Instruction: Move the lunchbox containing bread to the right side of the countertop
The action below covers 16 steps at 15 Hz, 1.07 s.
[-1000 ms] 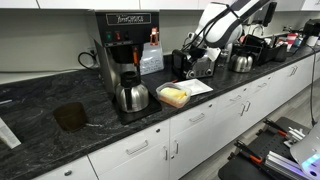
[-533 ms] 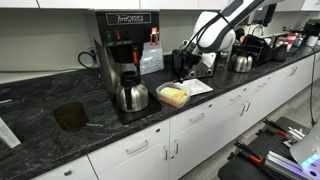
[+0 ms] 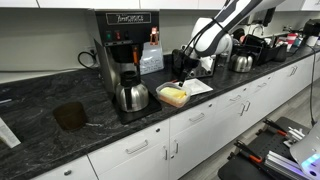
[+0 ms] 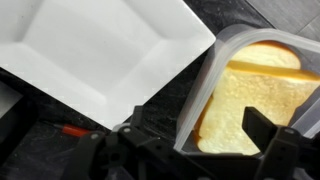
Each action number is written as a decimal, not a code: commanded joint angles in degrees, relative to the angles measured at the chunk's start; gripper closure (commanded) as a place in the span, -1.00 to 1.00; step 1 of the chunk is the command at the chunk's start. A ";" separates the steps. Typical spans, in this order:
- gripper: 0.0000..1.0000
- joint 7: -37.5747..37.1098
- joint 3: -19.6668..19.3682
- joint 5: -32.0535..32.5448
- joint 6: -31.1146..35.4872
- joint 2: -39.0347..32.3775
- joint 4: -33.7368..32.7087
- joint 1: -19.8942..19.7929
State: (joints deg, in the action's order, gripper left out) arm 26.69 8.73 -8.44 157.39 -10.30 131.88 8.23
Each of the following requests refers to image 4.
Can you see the white square plate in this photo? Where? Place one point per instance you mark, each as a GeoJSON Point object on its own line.
{"type": "Point", "coordinates": [100, 50]}

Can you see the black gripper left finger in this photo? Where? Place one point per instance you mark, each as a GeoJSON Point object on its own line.
{"type": "Point", "coordinates": [126, 153]}

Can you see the clear plastic lunchbox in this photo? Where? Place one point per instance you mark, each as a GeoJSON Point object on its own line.
{"type": "Point", "coordinates": [213, 66]}

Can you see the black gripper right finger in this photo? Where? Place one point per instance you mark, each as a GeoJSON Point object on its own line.
{"type": "Point", "coordinates": [286, 153]}

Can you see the red pen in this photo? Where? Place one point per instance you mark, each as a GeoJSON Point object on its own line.
{"type": "Point", "coordinates": [75, 130]}

